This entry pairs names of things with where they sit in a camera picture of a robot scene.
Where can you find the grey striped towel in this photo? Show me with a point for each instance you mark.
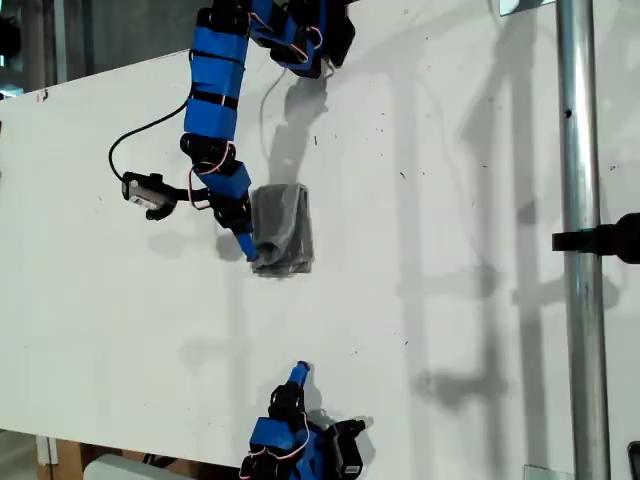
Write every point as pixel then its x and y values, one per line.
pixel 285 220

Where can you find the round black object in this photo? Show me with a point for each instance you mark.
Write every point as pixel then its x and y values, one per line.
pixel 9 36

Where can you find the black clamp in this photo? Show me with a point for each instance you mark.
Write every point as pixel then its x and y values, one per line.
pixel 615 237

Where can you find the dark flat device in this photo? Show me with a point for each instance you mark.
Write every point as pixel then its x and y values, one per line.
pixel 635 462

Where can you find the black camera stalk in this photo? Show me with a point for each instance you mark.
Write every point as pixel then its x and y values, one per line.
pixel 180 190

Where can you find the black camera box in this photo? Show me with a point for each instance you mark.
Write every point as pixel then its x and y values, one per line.
pixel 142 190
pixel 347 447

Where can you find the steel post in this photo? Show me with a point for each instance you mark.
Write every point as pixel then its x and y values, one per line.
pixel 580 150

